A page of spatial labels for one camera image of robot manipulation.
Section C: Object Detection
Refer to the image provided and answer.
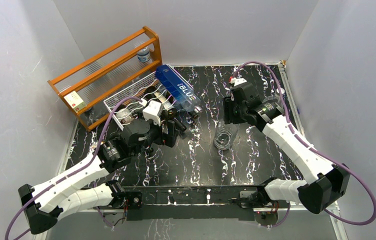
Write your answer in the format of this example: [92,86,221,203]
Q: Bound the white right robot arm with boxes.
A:
[223,82,351,214]

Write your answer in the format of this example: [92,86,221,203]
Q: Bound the large clear bottle white cap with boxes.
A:
[263,87,286,109]

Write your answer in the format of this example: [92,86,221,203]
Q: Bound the white green small box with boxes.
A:
[64,91,87,113]

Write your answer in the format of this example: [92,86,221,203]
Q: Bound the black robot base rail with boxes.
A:
[101,185,290,223]

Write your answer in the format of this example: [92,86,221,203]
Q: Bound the dark green tall wine bottle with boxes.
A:
[143,86,187,133]

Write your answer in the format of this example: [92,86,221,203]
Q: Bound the green wine bottle grey foil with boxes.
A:
[114,104,135,126]

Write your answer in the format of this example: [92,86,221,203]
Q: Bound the orange wooden shelf rack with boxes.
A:
[48,26,163,131]

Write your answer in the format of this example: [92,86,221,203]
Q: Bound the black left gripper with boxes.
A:
[131,110,179,158]

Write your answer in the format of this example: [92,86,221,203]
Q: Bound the round clear bottle white cap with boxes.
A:
[213,119,240,150]

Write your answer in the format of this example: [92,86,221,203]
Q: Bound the white wire wine rack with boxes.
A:
[103,72,166,130]

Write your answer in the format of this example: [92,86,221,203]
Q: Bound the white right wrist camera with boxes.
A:
[229,76,247,88]

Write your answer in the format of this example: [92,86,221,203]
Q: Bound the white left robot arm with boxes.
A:
[18,118,187,235]

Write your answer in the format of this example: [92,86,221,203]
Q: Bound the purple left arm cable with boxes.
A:
[4,96,147,240]

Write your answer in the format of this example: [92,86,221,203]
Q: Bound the blue white round jar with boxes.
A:
[137,46,151,63]

